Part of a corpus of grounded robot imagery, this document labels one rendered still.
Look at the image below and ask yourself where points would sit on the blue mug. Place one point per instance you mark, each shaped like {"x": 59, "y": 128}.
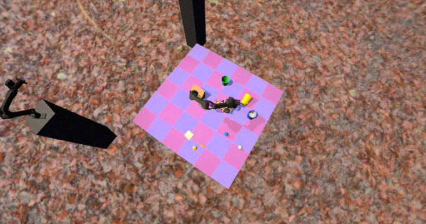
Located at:
{"x": 251, "y": 114}

